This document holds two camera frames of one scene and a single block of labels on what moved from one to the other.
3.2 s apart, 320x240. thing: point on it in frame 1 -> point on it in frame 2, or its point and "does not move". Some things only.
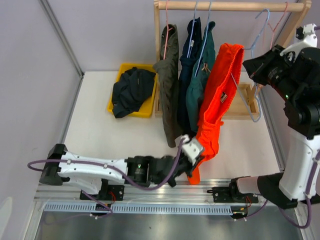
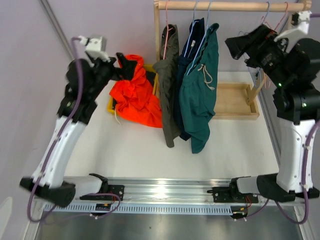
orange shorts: (227, 72) -> (135, 99)
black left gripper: (190, 167) -> (126, 72)
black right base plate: (232, 194) does not move
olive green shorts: (168, 67) does not move
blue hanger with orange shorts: (250, 49) -> (245, 56)
